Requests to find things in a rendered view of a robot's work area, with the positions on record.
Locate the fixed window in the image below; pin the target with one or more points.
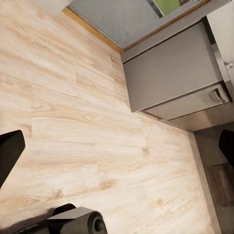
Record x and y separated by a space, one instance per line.
123 24

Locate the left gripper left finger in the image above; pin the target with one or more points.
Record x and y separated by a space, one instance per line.
12 145

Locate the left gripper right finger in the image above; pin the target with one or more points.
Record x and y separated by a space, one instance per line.
226 145

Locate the dishwasher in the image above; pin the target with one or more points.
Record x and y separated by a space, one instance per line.
197 100

